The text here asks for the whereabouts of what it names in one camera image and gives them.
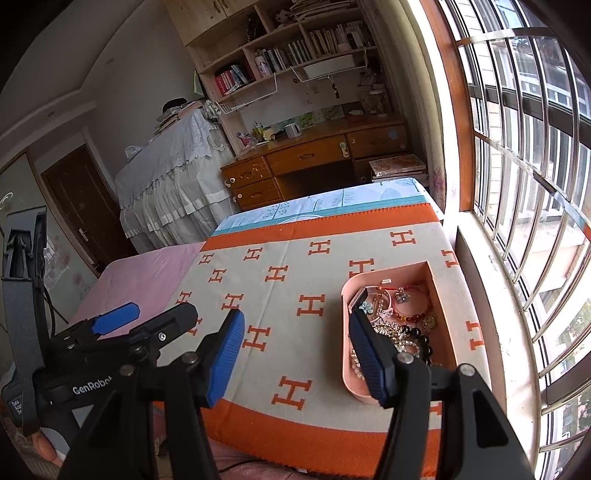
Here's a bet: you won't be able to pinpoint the left hand white glove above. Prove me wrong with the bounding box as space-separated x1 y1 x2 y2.
9 432 64 479

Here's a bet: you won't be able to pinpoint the white pink bangle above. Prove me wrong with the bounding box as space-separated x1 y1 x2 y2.
364 286 393 320

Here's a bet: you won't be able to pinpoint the pink bedsheet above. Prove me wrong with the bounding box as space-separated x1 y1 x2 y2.
71 242 203 337

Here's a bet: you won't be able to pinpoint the stack of books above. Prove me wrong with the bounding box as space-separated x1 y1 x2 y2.
369 154 429 184

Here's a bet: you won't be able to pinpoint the white lace covered furniture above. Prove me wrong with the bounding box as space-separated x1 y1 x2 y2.
115 108 239 253

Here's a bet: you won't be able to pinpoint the orange H pattern blanket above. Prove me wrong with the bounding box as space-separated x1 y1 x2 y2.
159 202 490 477

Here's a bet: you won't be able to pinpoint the wooden desk with drawers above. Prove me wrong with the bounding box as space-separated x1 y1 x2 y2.
221 115 411 211

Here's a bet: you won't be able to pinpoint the pink jewelry tray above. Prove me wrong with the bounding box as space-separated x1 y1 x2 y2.
341 261 458 404

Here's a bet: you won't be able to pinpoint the white pearl bracelet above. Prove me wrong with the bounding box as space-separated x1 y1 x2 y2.
348 322 417 381

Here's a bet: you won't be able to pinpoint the dark wooden door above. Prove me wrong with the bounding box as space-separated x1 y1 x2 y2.
41 145 136 272

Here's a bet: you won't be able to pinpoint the blue tree pattern bedsheet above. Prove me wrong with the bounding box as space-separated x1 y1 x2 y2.
213 177 444 236

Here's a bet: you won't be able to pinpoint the wooden bookshelf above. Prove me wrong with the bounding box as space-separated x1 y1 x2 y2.
164 1 384 154

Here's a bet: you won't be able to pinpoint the gold rhinestone hair clip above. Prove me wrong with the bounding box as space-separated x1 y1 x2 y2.
370 318 420 356

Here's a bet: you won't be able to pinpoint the black bead bracelet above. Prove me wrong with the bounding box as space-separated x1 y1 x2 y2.
399 324 435 365

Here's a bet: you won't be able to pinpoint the metal window security bars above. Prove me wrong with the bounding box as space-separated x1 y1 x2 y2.
442 1 590 479

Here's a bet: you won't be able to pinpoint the white mug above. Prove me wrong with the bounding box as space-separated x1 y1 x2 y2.
283 122 301 139

